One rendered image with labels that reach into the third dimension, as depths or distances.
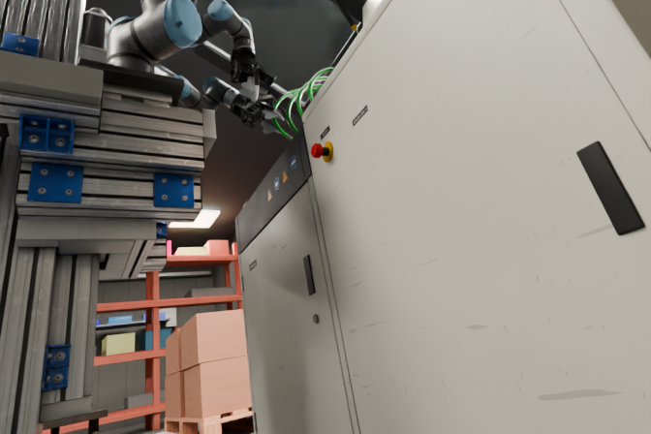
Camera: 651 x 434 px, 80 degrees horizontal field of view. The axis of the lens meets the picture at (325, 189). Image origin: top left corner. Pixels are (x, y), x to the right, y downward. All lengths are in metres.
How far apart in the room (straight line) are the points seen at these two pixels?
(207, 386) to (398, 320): 2.37
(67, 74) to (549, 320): 0.89
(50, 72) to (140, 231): 0.38
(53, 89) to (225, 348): 2.42
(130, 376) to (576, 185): 7.66
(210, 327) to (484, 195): 2.63
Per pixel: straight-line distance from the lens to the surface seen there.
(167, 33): 1.12
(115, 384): 7.87
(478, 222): 0.60
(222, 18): 1.51
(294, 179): 1.12
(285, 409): 1.27
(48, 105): 0.92
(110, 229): 1.03
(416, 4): 0.78
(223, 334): 3.05
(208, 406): 3.01
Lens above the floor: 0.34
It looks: 24 degrees up
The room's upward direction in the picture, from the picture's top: 11 degrees counter-clockwise
